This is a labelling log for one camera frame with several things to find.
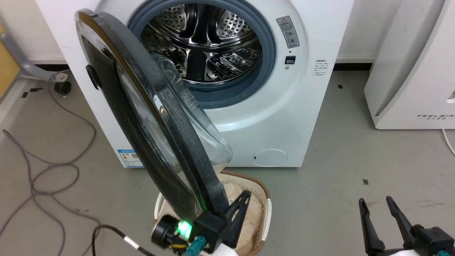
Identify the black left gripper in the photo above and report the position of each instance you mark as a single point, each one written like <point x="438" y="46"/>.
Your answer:
<point x="209" y="229"/>

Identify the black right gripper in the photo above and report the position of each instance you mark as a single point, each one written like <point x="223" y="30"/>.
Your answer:
<point x="433" y="241"/>

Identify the black round washing machine door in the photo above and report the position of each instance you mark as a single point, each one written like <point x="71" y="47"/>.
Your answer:
<point x="117" y="106"/>

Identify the white front-load washing machine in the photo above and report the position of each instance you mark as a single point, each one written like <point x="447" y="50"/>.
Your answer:
<point x="284" y="106"/>

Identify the grey rubber door gasket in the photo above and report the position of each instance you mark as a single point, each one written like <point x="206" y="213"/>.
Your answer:
<point x="227" y="96"/>

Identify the black door latch socket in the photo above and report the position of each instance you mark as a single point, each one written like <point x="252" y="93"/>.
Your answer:
<point x="290" y="60"/>

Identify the pale pink fluffy clothing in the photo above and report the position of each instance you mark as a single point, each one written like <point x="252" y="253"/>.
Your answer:
<point x="250" y="220"/>

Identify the beige plastic laundry basket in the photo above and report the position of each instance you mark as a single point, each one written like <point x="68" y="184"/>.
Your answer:
<point x="262" y="199"/>

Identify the round white filter cover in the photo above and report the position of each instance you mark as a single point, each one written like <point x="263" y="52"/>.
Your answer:
<point x="270" y="157"/>

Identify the blue energy label sticker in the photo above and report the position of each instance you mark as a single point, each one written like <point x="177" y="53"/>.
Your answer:
<point x="129" y="158"/>

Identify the white air purifier appliance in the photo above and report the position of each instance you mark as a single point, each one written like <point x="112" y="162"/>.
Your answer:
<point x="419" y="71"/>

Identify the small printed text label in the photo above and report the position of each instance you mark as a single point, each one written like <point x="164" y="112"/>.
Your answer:
<point x="321" y="67"/>

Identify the stainless steel washer drum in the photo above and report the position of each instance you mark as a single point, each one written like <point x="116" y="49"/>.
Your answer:
<point x="199" y="35"/>

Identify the grey warning sticker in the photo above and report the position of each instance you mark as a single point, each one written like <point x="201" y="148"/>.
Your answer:
<point x="288" y="32"/>

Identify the black caster wheel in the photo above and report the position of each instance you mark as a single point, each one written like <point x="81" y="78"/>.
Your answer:
<point x="63" y="87"/>

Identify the grey metal cart leg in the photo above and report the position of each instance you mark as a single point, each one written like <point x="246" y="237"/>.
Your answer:
<point x="25" y="65"/>

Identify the yellow wooden board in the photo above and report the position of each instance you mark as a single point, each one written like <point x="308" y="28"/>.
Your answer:
<point x="7" y="67"/>

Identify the black round wrist camera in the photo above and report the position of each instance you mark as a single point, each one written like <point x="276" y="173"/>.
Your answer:
<point x="164" y="231"/>

